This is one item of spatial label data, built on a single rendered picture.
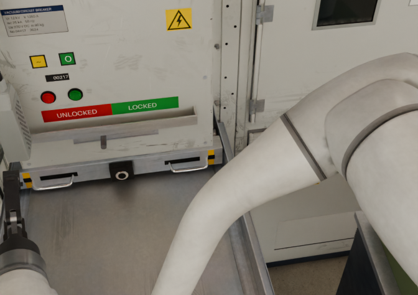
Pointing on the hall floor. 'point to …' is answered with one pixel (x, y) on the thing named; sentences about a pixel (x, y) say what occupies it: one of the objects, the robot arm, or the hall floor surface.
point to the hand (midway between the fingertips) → (13, 205)
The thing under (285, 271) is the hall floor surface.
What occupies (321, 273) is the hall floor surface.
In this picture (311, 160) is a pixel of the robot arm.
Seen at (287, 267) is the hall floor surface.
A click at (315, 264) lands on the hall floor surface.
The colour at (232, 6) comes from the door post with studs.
